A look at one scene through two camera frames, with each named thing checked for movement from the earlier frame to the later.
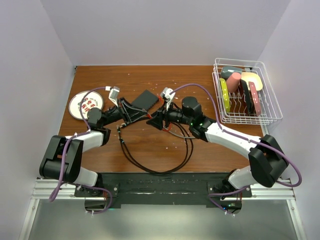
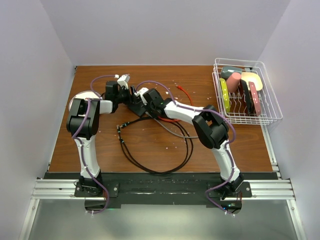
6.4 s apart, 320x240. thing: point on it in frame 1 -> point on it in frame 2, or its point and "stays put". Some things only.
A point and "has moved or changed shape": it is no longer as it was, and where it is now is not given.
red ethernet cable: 150,117 has moved or changed shape
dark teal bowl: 227,71 stays put
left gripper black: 132,112 -> 123,89
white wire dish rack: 244,93 stays put
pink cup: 232,82 stays put
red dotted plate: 255,98 stays put
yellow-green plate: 223,85 stays put
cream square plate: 252,77 stays put
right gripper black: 157,121 -> 153,114
